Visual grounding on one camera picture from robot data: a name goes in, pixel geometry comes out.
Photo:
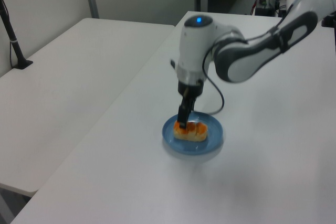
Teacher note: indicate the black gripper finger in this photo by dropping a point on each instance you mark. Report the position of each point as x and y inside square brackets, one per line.
[193, 104]
[183, 116]

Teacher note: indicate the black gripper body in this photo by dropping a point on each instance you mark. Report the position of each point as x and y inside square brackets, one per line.
[190, 89]

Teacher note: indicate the orange glazed bread loaf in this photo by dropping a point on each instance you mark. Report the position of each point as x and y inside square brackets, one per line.
[194, 133]

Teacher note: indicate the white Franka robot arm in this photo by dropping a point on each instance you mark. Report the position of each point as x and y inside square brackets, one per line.
[194, 48]

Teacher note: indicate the blue round plate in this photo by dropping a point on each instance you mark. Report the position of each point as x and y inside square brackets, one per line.
[211, 140]

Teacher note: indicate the black electronic device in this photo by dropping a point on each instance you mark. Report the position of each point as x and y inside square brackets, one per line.
[263, 11]

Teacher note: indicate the white rectangular side table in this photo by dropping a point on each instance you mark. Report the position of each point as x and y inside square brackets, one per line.
[65, 90]

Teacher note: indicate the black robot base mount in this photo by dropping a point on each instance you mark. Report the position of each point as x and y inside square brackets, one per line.
[329, 20]

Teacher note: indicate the black camera stand pole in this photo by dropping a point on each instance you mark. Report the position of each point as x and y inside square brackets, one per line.
[13, 40]

